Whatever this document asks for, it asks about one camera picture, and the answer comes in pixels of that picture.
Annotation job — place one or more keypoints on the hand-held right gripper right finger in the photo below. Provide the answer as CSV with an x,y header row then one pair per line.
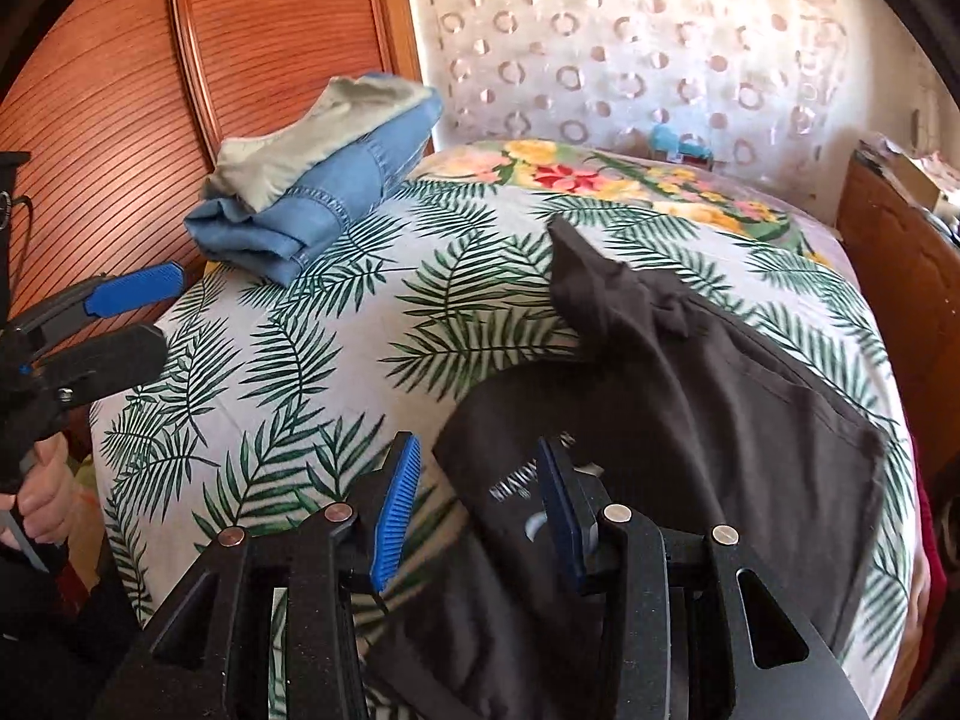
x,y
559,521

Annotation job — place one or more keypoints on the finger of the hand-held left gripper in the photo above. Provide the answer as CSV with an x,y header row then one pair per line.
x,y
112,364
135,290

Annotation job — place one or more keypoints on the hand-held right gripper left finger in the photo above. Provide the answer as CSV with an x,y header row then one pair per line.
x,y
394,517

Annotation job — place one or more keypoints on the black pants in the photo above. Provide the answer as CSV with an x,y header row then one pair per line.
x,y
712,405

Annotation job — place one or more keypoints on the person's left hand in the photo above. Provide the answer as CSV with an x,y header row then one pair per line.
x,y
49,495

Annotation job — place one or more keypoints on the palm leaf bed cover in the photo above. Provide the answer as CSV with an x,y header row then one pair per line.
x,y
300,345

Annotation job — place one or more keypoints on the folded blue jeans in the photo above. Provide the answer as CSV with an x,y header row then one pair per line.
x,y
330,202

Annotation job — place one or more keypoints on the folded grey-green garment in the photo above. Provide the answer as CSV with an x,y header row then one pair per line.
x,y
300,146

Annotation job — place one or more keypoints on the person's dark clothing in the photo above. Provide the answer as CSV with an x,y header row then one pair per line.
x,y
45,645

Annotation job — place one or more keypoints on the red cloth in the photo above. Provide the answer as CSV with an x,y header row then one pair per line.
x,y
928,532

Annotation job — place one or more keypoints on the small blue toy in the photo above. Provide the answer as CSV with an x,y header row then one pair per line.
x,y
667,142

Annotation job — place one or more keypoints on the low wooden cabinet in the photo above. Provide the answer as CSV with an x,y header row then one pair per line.
x,y
892,277

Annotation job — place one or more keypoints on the sheer curtain with circle pattern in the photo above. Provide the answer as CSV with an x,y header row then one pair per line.
x,y
600,37

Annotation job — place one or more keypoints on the pile of household clutter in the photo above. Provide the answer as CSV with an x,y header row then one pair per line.
x,y
915,172

